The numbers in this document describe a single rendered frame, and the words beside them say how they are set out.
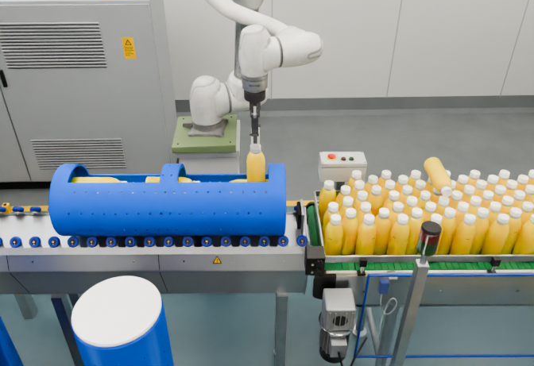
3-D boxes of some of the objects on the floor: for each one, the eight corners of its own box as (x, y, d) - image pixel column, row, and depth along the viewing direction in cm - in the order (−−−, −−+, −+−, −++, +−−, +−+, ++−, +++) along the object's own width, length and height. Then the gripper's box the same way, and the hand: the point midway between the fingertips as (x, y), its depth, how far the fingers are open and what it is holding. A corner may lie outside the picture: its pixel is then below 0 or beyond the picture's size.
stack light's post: (373, 429, 225) (415, 258, 164) (382, 429, 226) (427, 258, 164) (375, 437, 222) (418, 267, 161) (384, 437, 222) (430, 267, 161)
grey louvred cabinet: (-71, 157, 416) (-152, -18, 335) (180, 153, 423) (161, -20, 342) (-109, 196, 371) (-213, 4, 290) (173, 190, 378) (148, 1, 297)
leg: (83, 372, 249) (52, 288, 214) (94, 372, 249) (66, 288, 214) (79, 383, 244) (48, 298, 209) (90, 383, 244) (61, 298, 209)
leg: (273, 371, 250) (275, 287, 215) (285, 371, 250) (288, 287, 215) (274, 381, 245) (276, 298, 210) (285, 381, 245) (289, 298, 210)
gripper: (244, 78, 172) (245, 135, 186) (242, 98, 159) (244, 159, 172) (265, 78, 172) (265, 135, 186) (265, 98, 159) (265, 159, 172)
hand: (255, 139), depth 177 cm, fingers closed on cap, 4 cm apart
